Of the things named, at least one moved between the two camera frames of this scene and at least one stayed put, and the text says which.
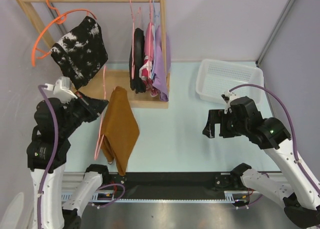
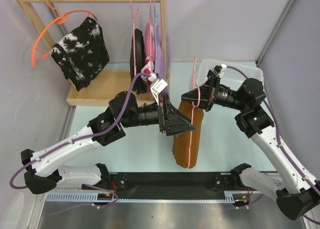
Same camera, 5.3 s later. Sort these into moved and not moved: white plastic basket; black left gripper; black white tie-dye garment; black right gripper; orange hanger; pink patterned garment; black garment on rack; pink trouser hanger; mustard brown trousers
Moved: mustard brown trousers; black left gripper; black right gripper; pink trouser hanger
Not moved: orange hanger; white plastic basket; pink patterned garment; black garment on rack; black white tie-dye garment
